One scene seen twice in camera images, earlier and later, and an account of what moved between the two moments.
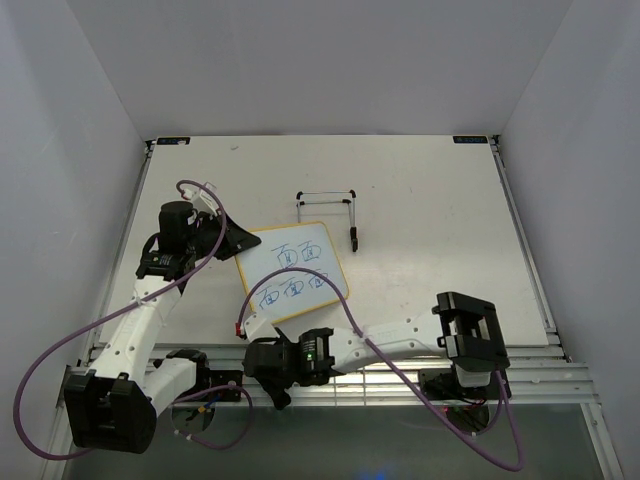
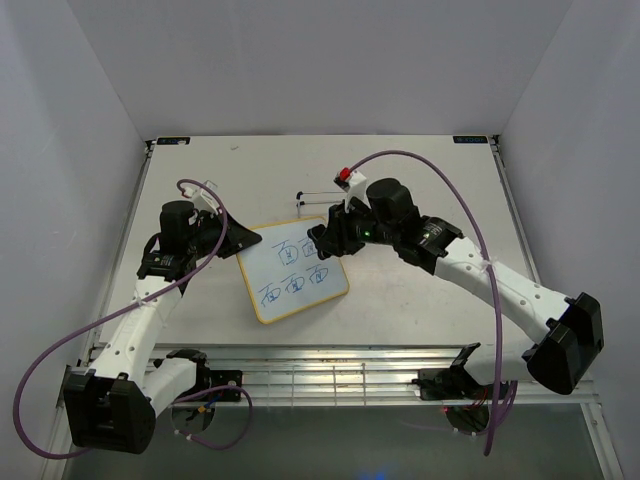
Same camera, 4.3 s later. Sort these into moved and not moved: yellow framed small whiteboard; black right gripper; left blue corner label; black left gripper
Moved: black right gripper
Not moved: yellow framed small whiteboard; black left gripper; left blue corner label
